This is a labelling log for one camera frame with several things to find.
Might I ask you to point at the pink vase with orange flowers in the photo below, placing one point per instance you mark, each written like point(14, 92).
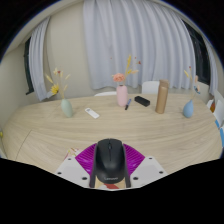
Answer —
point(121, 96)

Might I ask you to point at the dark marker pen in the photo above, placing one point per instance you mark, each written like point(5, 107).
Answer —
point(128, 104)

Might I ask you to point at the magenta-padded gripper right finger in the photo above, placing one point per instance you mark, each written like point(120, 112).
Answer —
point(150, 168)

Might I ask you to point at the green vase with yellow flowers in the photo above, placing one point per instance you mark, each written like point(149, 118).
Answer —
point(66, 108)

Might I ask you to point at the copper insulated bottle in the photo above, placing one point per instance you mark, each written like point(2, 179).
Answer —
point(162, 98)

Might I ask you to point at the black computer mouse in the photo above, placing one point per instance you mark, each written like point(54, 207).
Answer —
point(110, 160)

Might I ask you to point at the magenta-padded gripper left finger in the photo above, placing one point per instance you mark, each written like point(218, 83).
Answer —
point(70, 168)

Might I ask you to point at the black rectangular case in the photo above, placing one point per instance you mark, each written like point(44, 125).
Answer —
point(142, 101)

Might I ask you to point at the narrow white curtain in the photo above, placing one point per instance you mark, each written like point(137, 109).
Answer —
point(211, 73)
point(38, 63)

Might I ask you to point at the dark window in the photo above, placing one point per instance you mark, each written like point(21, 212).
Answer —
point(201, 60)
point(27, 66)

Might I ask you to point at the wide white curtain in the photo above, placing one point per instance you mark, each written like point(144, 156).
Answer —
point(140, 36)

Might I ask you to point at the blue vase with dried flowers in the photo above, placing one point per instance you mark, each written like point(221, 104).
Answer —
point(188, 110)

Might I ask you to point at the white chair back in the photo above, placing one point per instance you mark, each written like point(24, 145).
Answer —
point(105, 94)
point(150, 87)

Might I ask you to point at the white remote control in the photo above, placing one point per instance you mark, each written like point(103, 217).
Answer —
point(92, 113)

